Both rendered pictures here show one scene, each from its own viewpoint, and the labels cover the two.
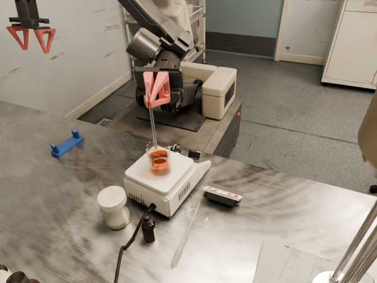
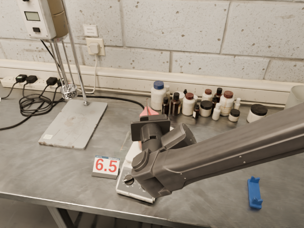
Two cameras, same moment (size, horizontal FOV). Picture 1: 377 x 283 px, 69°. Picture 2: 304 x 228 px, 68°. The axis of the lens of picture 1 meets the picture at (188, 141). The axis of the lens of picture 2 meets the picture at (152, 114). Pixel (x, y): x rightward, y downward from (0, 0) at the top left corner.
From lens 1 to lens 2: 98 cm
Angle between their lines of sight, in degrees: 101
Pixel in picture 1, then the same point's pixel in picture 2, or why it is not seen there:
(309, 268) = (65, 139)
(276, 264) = (81, 138)
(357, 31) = not seen: outside the picture
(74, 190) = not seen: hidden behind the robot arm
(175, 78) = (136, 128)
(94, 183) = not seen: hidden behind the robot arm
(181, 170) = (131, 149)
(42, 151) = (268, 183)
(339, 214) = (32, 172)
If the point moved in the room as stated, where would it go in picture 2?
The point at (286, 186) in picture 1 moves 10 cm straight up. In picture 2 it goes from (58, 187) to (49, 168)
